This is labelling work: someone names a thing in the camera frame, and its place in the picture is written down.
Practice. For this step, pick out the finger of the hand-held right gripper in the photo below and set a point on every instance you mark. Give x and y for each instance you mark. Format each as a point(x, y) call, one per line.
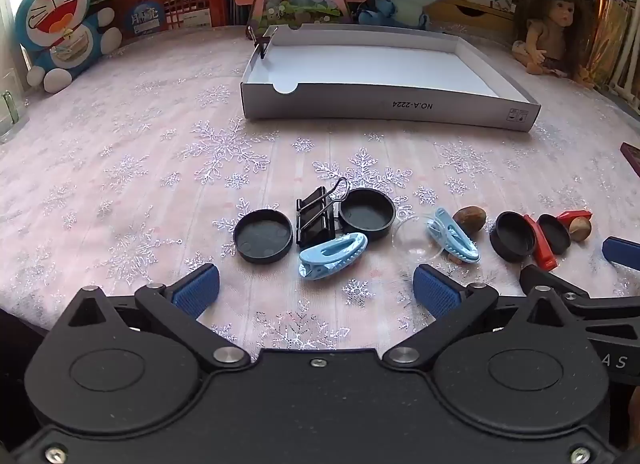
point(542, 281)
point(622, 251)

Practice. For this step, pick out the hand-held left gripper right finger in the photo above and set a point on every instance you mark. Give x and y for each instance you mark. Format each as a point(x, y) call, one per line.
point(436, 291)

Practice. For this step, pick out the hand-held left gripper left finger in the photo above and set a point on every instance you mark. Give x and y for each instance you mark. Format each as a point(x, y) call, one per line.
point(196, 290)

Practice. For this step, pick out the red bottle-shaped plastic piece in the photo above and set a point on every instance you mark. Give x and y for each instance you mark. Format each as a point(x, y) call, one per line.
point(542, 251)
point(575, 215)

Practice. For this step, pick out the brown nut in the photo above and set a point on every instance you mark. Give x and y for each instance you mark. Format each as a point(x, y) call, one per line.
point(580, 230)
point(471, 220)
point(456, 259)

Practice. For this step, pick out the black round cap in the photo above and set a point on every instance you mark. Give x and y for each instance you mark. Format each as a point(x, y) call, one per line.
point(554, 235)
point(511, 239)
point(264, 238)
point(367, 214)

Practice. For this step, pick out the clear plastic dome lid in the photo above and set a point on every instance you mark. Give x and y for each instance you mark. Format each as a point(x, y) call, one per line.
point(412, 241)

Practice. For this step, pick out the light blue plastic clip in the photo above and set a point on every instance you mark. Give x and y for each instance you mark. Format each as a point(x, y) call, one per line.
point(452, 236)
point(332, 254)

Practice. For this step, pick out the large black binder clip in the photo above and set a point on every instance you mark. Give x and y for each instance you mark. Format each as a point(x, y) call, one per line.
point(315, 224)

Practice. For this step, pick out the white cardboard box tray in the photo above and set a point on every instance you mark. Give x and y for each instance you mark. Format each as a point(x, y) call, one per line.
point(375, 64)

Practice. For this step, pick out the dark red flat box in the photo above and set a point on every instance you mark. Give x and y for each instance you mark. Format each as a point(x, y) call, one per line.
point(631, 153)

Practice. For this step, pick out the pink snowflake tablecloth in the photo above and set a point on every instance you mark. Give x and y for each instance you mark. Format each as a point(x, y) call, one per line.
point(125, 169)

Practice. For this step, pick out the white pipe rack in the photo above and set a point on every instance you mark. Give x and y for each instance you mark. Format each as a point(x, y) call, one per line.
point(627, 69)

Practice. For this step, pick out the gold foil sheets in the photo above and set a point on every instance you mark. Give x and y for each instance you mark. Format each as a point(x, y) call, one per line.
point(607, 39)

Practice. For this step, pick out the brown-haired doll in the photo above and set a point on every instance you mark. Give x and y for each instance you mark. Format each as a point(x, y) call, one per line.
point(555, 24)

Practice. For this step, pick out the small black binder clip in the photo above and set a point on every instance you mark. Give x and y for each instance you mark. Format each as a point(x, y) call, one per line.
point(261, 44)

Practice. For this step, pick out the wooden drawer box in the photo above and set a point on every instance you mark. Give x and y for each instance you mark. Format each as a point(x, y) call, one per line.
point(475, 16)

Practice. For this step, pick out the red basket with blue label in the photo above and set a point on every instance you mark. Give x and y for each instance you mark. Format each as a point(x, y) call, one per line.
point(175, 9)

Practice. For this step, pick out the blue cat plush toy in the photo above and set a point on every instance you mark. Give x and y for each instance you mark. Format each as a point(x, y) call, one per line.
point(65, 24)

